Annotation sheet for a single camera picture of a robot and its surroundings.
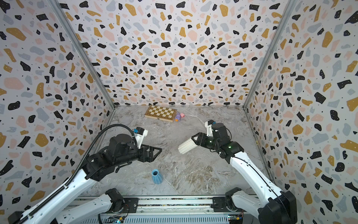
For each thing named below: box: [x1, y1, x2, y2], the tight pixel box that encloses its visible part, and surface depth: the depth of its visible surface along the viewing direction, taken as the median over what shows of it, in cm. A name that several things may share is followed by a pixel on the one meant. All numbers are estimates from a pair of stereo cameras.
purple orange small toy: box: [174, 113, 181, 122], surface depth 112 cm
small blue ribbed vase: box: [151, 168, 164, 185], surface depth 76 cm
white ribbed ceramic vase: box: [177, 138, 199, 155], surface depth 81 cm
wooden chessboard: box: [144, 105, 178, 123], surface depth 115 cm
